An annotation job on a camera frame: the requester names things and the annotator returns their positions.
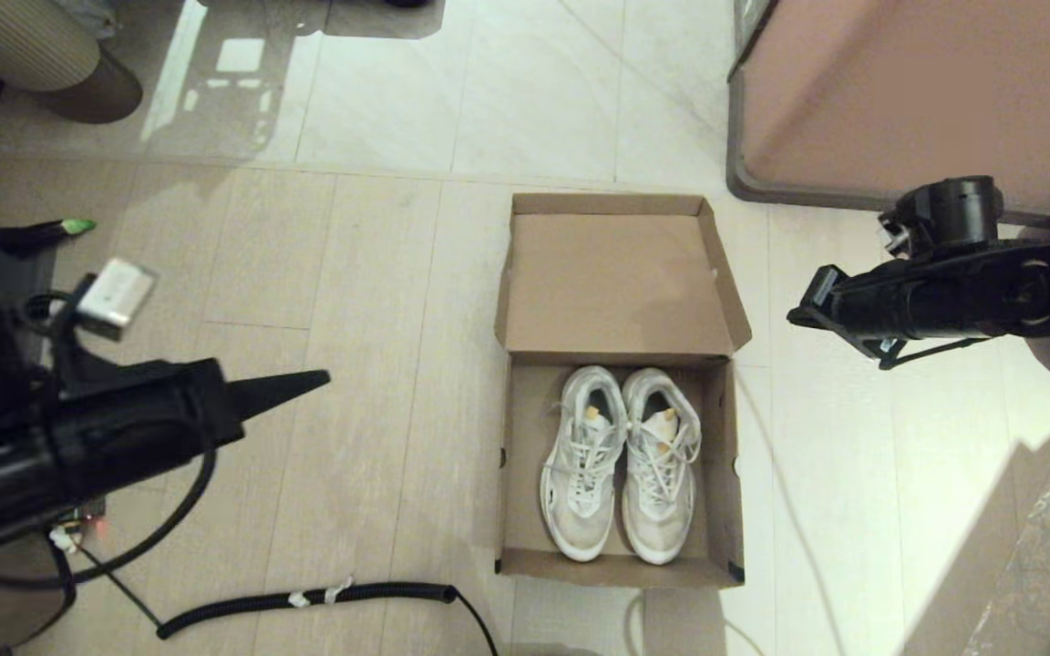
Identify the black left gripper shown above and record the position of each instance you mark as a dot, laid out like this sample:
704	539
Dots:
142	428

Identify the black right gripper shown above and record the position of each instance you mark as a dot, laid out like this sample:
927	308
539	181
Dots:
871	305

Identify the brown cardboard shoe box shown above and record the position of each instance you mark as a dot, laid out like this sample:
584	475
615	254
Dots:
616	292

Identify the white mesh sneaker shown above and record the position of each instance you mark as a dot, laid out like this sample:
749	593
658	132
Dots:
662	483
584	474

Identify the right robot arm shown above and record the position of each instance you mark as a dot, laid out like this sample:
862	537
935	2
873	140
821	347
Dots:
1035	292

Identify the pink cabinet with grey edge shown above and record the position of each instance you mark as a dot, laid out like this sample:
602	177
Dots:
926	91

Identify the black green-tipped stick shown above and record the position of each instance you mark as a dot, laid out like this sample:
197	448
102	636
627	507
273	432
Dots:
37	235

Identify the grey cloth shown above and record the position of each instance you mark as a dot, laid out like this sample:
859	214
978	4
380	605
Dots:
87	15

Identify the beige ribbed round pouf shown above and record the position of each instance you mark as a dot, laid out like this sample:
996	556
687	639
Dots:
15	36

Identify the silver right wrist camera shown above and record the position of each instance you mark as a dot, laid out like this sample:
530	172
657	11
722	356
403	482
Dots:
899	237

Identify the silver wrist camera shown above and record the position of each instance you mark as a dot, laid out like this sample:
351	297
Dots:
117	296
899	237

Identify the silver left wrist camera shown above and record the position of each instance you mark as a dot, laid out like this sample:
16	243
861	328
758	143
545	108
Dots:
117	296

